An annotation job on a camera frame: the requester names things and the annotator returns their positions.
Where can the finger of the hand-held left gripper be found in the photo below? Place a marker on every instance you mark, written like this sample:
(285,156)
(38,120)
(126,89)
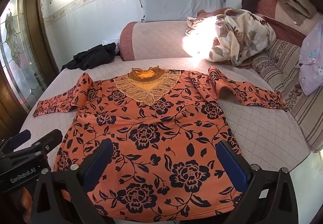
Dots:
(49,138)
(22,136)

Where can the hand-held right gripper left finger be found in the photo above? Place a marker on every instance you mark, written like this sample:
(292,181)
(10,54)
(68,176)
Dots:
(97,166)

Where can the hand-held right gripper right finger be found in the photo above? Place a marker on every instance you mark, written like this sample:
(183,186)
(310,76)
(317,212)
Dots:
(233,167)

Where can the orange black floral pillow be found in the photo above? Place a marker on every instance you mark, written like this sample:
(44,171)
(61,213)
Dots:
(151,138)

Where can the black garment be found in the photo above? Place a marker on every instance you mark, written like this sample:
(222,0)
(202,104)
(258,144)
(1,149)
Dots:
(93,56)

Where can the wooden door with stained glass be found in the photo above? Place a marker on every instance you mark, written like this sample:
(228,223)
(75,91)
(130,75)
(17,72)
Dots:
(15,37)

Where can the striped folded blanket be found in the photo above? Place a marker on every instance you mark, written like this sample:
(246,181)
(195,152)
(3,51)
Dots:
(277,62)

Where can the lilac garment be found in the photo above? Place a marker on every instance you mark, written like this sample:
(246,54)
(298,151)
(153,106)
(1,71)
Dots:
(311,62)

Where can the cream floral blanket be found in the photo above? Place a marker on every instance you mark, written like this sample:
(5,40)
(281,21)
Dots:
(239,34)

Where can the pink quilted bolster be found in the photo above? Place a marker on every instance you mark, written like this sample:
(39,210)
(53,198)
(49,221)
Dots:
(151,39)

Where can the tan knitted garment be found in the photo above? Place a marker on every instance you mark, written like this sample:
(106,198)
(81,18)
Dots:
(292,4)

